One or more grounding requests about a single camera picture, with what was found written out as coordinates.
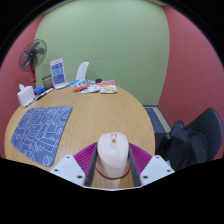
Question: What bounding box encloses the blue whiteboard eraser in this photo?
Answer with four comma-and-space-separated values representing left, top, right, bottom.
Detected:
33, 86, 45, 96

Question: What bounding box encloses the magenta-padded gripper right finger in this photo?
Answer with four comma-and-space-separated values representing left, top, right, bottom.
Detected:
128, 142, 176, 188

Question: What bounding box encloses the orange and blue snack packet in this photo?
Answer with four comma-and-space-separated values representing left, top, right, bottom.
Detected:
73, 79, 89, 93

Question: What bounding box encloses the black marker pen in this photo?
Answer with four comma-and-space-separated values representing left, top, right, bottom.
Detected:
34, 87, 54, 101

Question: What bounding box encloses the dark mesh pen cup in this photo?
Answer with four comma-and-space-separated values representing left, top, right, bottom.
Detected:
41, 74, 54, 91

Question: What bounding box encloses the orange and white snack packet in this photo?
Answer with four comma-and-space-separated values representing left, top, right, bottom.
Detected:
99, 79, 118, 95

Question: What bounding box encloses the blue patterned mouse pad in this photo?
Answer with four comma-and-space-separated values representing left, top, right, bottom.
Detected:
10, 105, 74, 168

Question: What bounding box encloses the black backpack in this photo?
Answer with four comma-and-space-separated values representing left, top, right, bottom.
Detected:
156, 120, 214, 172

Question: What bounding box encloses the black standing fan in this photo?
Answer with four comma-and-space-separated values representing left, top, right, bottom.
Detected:
18, 38, 48, 88

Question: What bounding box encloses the pale pink computer mouse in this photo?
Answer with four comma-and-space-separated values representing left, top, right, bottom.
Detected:
95, 131, 132, 180

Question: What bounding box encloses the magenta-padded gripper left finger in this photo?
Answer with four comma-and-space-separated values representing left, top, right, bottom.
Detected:
49, 142, 99, 188

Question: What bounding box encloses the white tissue box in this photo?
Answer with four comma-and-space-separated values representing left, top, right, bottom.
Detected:
16, 83, 36, 108

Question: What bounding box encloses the black office chair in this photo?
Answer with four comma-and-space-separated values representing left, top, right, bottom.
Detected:
184, 107, 224, 161

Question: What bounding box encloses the red marker pen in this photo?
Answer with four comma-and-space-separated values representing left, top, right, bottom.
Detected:
26, 96, 38, 107

